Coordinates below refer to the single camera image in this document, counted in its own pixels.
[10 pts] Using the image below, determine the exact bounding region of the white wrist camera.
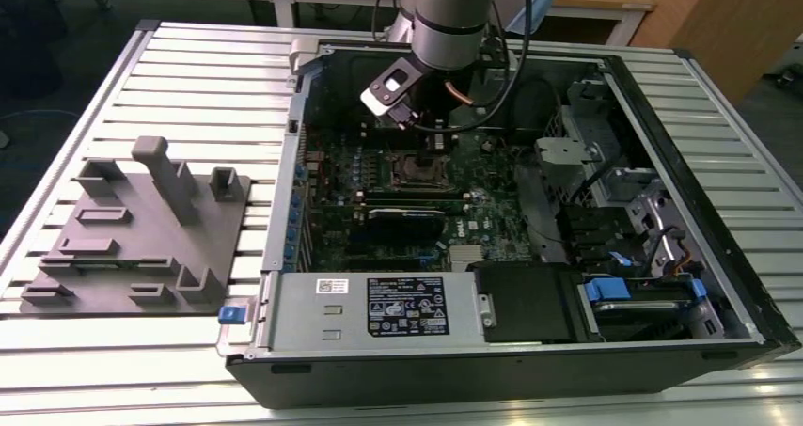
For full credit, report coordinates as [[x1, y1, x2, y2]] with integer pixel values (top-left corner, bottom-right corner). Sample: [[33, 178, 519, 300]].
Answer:
[[359, 58, 420, 129]]

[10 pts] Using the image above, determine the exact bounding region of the green motherboard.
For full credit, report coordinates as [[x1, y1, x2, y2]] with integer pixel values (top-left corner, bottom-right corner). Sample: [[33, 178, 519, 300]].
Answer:
[[299, 127, 547, 275]]

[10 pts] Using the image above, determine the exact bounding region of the silver chipset heatsink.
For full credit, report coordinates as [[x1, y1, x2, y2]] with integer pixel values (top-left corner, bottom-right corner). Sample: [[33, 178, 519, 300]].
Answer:
[[449, 244, 489, 263]]

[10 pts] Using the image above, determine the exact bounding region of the black open PC case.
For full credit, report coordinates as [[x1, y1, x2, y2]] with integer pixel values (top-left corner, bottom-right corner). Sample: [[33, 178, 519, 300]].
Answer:
[[216, 38, 803, 411]]

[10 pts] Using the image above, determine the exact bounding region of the thick black cable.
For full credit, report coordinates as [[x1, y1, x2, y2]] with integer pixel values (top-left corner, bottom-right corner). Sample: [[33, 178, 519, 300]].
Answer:
[[504, 75, 560, 134]]

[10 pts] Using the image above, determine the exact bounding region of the black plastic drive bay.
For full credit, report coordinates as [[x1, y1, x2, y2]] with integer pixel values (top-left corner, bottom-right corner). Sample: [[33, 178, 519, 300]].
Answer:
[[557, 203, 639, 263]]

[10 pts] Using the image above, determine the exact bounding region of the metal socket cover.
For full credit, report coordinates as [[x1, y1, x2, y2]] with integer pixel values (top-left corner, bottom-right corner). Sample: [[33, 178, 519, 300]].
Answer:
[[392, 151, 455, 190]]

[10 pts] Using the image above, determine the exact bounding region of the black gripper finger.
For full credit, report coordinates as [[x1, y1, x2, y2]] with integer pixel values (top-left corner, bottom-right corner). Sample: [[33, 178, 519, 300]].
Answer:
[[417, 132, 455, 169]]

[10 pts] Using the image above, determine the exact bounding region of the hard disk in blue carrier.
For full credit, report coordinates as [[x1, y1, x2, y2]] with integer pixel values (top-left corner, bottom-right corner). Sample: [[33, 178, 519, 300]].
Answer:
[[580, 275, 708, 342]]

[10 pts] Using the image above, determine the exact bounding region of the silver power supply unit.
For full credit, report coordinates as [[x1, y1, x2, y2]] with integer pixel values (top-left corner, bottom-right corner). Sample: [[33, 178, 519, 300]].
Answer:
[[265, 271, 488, 352]]

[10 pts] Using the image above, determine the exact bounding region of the grey parts rack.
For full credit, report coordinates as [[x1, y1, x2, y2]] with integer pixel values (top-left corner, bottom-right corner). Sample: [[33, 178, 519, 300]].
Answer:
[[17, 135, 253, 315]]

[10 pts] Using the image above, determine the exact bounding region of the wooden cabinet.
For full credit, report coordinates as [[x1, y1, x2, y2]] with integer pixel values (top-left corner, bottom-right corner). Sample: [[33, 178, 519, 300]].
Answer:
[[644, 0, 803, 105]]

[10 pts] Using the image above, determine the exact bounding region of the silver metal drive cage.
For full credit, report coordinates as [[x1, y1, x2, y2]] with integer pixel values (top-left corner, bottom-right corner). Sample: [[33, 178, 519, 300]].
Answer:
[[532, 78, 639, 211]]

